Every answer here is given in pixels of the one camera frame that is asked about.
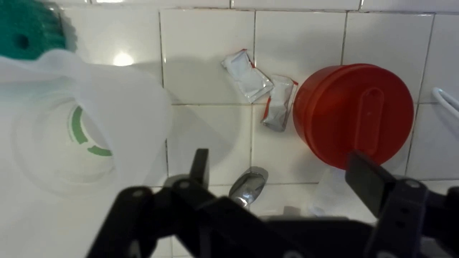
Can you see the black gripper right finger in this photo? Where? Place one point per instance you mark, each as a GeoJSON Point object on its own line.
{"type": "Point", "coordinates": [406, 215]}

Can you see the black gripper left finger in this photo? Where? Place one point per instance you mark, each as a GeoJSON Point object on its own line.
{"type": "Point", "coordinates": [133, 215]}

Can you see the translucent plastic jug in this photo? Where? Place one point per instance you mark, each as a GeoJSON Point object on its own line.
{"type": "Point", "coordinates": [123, 109]}

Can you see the red jug lid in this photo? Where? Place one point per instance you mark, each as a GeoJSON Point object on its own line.
{"type": "Point", "coordinates": [353, 115]}

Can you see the metal spoon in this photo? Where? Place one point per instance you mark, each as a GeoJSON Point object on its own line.
{"type": "Point", "coordinates": [248, 183]}

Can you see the red white sauce packet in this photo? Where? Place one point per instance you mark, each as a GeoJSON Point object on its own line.
{"type": "Point", "coordinates": [245, 76]}
{"type": "Point", "coordinates": [280, 108]}

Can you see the green smiley scrubber sponge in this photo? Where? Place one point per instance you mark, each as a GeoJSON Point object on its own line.
{"type": "Point", "coordinates": [33, 29]}

